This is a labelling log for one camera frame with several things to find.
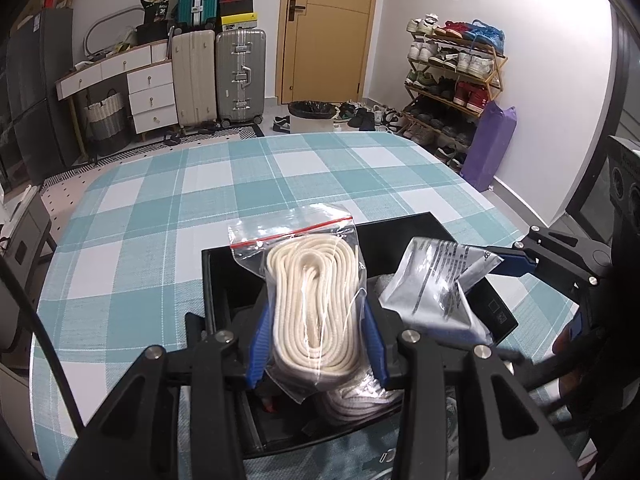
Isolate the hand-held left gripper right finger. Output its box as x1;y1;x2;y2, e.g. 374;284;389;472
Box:
362;299;583;480

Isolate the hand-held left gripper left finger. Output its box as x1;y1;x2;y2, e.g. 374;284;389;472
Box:
57;302;276;480

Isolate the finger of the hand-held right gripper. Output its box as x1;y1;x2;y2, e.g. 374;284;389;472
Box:
492;254;601;302
470;225;613;262

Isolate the clear bag of white shoelaces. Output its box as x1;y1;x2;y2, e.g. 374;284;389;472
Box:
320;370;406;423

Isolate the black cardboard box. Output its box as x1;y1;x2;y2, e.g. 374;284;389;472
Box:
200;211;521;461

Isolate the zip bag of cream shoelaces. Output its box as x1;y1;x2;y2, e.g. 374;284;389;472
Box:
228;203;371;403

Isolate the silver foil packet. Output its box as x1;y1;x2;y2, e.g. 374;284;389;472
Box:
377;236;505;346

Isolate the person's right hand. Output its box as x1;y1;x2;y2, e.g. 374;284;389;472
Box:
552;310;583;361

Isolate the purple fabric bag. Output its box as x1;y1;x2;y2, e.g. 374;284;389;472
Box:
460;101;517;192

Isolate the wooden shoe rack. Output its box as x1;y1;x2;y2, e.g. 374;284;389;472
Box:
402;17;508;171

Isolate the cluster of loose shoes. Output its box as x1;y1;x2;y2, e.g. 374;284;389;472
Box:
272;102;407;136

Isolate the shoe rack with shoes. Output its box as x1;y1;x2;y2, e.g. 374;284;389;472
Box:
404;15;507;168

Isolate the trash bin with black liner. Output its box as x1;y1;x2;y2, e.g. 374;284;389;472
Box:
288;101;340;133

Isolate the grey side cabinet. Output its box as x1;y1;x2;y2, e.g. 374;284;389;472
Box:
0;187;58;356

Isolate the silver suitcase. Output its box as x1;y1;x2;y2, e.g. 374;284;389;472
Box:
215;28;267;128

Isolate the woven laundry basket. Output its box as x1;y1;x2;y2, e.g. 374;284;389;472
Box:
82;89;130;156

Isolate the beige suitcase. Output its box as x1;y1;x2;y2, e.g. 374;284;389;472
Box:
169;29;218;128

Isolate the white desk with drawers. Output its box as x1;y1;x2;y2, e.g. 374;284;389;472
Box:
55;40;178;143

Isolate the tan wooden door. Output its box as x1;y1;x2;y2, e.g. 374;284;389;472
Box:
276;0;382;106

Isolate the black and yellow shoebox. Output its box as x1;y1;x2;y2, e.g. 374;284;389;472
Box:
220;14;260;31

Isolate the grey refrigerator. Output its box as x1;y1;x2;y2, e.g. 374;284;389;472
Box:
7;7;76;186

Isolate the black paper bag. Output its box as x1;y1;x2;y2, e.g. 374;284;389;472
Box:
142;0;174;29

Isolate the grey curved tube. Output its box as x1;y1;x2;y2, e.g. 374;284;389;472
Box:
84;6;143;58

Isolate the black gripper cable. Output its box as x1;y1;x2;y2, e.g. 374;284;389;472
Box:
0;255;86;431

